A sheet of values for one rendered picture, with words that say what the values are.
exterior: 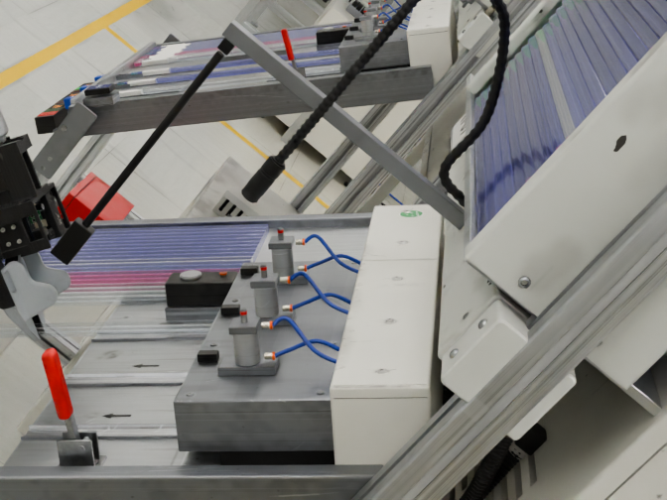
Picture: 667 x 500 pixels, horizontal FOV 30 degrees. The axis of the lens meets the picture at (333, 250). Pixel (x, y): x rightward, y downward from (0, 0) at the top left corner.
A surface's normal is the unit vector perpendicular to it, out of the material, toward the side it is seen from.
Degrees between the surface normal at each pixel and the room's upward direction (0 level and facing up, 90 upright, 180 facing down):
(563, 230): 90
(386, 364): 43
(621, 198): 90
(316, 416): 90
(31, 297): 90
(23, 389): 0
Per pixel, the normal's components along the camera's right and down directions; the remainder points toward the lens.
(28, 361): 0.63, -0.71
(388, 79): -0.11, 0.33
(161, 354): -0.07, -0.94
